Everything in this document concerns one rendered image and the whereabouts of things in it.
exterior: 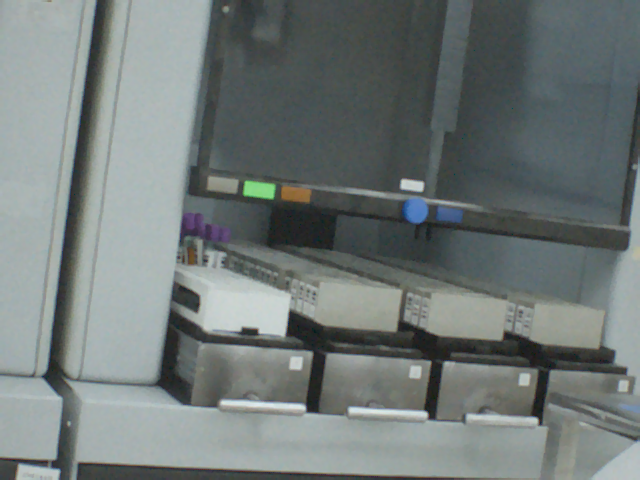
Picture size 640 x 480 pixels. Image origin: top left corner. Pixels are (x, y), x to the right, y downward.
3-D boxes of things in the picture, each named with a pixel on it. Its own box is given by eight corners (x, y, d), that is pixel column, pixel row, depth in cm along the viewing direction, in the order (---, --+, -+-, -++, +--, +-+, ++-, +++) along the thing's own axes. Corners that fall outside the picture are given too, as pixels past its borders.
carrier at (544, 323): (590, 352, 171) (597, 308, 171) (599, 354, 169) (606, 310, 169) (518, 346, 167) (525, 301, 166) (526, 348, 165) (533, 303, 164)
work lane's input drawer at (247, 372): (67, 309, 203) (74, 253, 202) (149, 316, 208) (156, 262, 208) (202, 416, 136) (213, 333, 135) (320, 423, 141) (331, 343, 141)
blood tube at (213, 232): (198, 307, 169) (214, 225, 169) (206, 310, 168) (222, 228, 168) (189, 307, 168) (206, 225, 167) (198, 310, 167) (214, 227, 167)
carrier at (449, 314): (494, 344, 165) (501, 298, 165) (502, 347, 163) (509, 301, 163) (415, 337, 161) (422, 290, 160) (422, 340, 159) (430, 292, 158)
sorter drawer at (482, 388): (245, 325, 215) (252, 272, 214) (320, 332, 220) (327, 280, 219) (451, 429, 148) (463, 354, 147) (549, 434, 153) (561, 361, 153)
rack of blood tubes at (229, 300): (137, 301, 171) (143, 255, 171) (208, 308, 175) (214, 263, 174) (203, 341, 144) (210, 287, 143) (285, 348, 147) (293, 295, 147)
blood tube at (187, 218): (199, 293, 168) (195, 215, 164) (187, 295, 168) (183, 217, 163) (195, 289, 170) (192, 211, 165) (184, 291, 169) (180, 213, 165)
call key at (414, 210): (400, 221, 154) (403, 196, 154) (422, 223, 156) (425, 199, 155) (404, 221, 153) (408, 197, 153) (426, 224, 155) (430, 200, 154)
